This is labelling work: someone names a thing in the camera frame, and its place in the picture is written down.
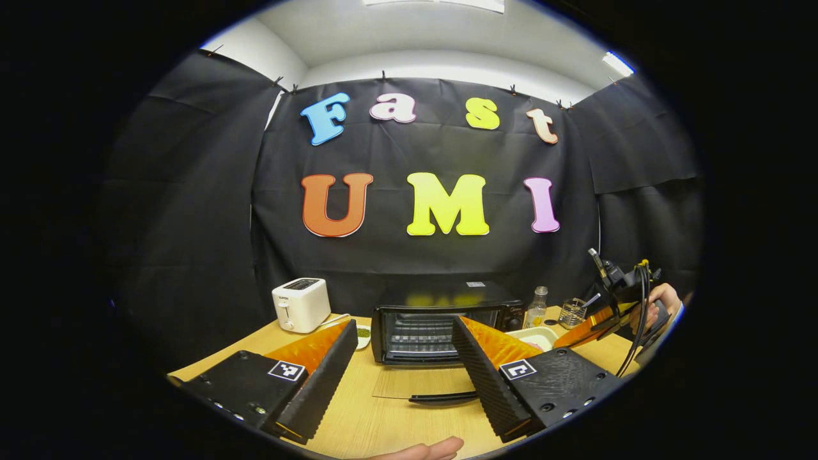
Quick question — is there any black electric oven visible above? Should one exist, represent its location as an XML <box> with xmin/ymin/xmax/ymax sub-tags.
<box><xmin>371</xmin><ymin>280</ymin><xmax>528</xmax><ymax>404</ymax></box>

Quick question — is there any black backdrop cloth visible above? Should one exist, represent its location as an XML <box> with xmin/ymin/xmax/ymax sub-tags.
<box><xmin>102</xmin><ymin>48</ymin><xmax>704</xmax><ymax>371</ymax></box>

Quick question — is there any large ceiling light panel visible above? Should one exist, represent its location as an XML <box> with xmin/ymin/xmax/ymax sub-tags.
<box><xmin>363</xmin><ymin>0</ymin><xmax>505</xmax><ymax>13</ymax></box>

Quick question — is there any white toaster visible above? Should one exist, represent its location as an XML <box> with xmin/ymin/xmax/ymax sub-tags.
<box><xmin>272</xmin><ymin>277</ymin><xmax>332</xmax><ymax>334</ymax></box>

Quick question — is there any white plate with pink food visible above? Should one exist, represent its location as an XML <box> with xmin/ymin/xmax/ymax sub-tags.
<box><xmin>505</xmin><ymin>326</ymin><xmax>560</xmax><ymax>352</ymax></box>

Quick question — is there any small ceiling light panel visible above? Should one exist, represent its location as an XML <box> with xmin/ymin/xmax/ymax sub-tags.
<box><xmin>602</xmin><ymin>51</ymin><xmax>637</xmax><ymax>79</ymax></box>

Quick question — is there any clear glass jar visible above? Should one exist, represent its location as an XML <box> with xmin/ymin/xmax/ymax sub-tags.
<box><xmin>559</xmin><ymin>298</ymin><xmax>587</xmax><ymax>329</ymax></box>

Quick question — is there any row of black cloth clips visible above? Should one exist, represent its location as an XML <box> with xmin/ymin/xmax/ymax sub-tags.
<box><xmin>208</xmin><ymin>43</ymin><xmax>618</xmax><ymax>111</ymax></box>

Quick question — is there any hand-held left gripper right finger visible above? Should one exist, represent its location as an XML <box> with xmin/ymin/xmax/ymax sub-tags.
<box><xmin>451</xmin><ymin>315</ymin><xmax>624</xmax><ymax>443</ymax></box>

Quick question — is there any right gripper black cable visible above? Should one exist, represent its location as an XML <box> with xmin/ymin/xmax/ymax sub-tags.
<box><xmin>613</xmin><ymin>259</ymin><xmax>654</xmax><ymax>378</ymax></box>

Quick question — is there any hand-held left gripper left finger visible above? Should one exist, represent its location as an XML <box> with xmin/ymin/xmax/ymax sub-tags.
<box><xmin>181</xmin><ymin>319</ymin><xmax>359</xmax><ymax>446</ymax></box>

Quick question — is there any small glass bottle yellow label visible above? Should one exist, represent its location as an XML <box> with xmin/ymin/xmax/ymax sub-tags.
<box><xmin>524</xmin><ymin>286</ymin><xmax>549</xmax><ymax>329</ymax></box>

